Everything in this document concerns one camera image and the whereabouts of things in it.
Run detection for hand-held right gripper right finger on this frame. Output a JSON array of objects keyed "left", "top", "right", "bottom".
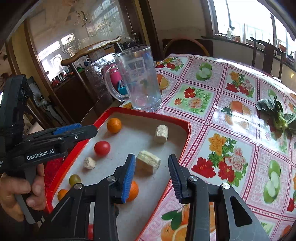
[{"left": 168, "top": 153, "right": 271, "bottom": 241}]

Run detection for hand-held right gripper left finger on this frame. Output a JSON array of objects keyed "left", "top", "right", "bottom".
[{"left": 40, "top": 153, "right": 137, "bottom": 241}]

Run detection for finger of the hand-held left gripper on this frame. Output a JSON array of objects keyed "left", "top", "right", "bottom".
[
  {"left": 23, "top": 123, "right": 83, "bottom": 142},
  {"left": 35, "top": 125, "right": 98, "bottom": 145}
]

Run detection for large orange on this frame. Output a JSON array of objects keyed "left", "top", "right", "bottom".
[{"left": 126, "top": 181, "right": 139, "bottom": 202}]

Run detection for thick peeled sugarcane piece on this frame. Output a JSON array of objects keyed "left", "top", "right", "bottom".
[{"left": 136, "top": 150, "right": 161, "bottom": 174}]

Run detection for small orange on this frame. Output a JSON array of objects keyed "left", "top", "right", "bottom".
[
  {"left": 57, "top": 189, "right": 69, "bottom": 201},
  {"left": 107, "top": 118, "right": 122, "bottom": 134}
]

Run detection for small peeled sugarcane piece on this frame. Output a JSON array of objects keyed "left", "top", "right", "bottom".
[{"left": 84, "top": 157, "right": 96, "bottom": 170}]

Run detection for red plastic tray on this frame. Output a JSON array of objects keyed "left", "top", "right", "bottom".
[{"left": 44, "top": 107, "right": 192, "bottom": 241}]

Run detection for green tomato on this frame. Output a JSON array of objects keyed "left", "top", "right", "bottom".
[{"left": 69, "top": 174, "right": 82, "bottom": 187}]

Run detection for person's left hand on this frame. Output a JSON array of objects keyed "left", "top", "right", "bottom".
[{"left": 0, "top": 163, "right": 47, "bottom": 222}]

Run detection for pink bottle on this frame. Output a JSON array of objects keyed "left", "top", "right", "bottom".
[{"left": 102, "top": 64, "right": 129, "bottom": 96}]

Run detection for clear glass pitcher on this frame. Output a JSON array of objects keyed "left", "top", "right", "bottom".
[{"left": 103, "top": 46, "right": 162, "bottom": 113}]

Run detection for fruit print tablecloth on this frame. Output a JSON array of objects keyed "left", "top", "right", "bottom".
[{"left": 122, "top": 54, "right": 296, "bottom": 241}]

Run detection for brown wooden chair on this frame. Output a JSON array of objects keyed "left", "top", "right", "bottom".
[{"left": 60, "top": 36, "right": 122, "bottom": 112}]

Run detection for glass door wooden cabinet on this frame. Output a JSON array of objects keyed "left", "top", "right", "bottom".
[{"left": 7, "top": 0, "right": 162, "bottom": 126}]

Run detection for leafy green vegetable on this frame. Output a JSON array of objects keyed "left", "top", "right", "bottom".
[{"left": 256, "top": 97, "right": 296, "bottom": 138}]

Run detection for round back chair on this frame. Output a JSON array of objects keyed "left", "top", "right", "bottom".
[{"left": 162, "top": 38, "right": 213, "bottom": 57}]

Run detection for dark wooden chair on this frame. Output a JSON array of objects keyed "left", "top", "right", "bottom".
[{"left": 250, "top": 37, "right": 287, "bottom": 80}]

